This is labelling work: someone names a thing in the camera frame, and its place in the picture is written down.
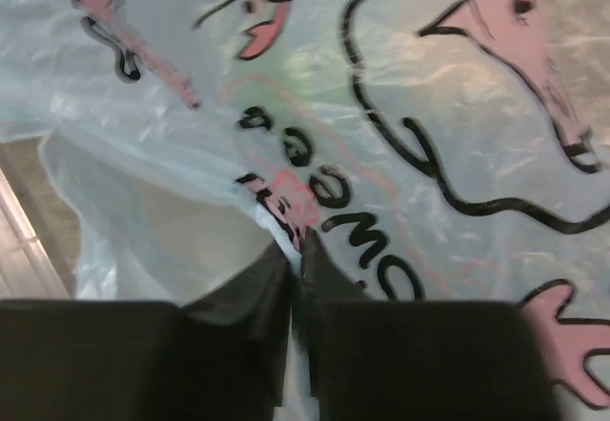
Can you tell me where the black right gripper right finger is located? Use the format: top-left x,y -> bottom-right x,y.
301,231 -> 563,420

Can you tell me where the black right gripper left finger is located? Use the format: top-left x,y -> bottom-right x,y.
1,245 -> 292,420

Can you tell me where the light blue printed plastic bag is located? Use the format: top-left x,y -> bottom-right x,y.
1,0 -> 609,420

